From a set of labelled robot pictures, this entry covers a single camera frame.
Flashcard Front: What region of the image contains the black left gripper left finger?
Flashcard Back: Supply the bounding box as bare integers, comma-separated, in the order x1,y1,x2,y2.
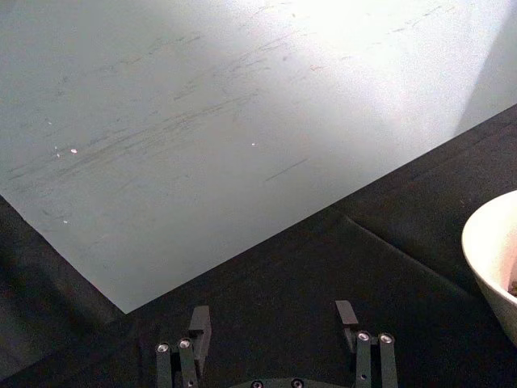
155,305,213,388

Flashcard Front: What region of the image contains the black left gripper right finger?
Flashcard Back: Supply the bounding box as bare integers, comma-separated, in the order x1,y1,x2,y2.
334,300,399,388

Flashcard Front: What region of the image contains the black table cloth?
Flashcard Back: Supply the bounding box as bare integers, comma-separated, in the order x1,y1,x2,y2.
0,103,517,388

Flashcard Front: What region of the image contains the white tape roll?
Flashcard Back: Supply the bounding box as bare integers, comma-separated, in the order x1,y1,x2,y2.
461,190,517,348

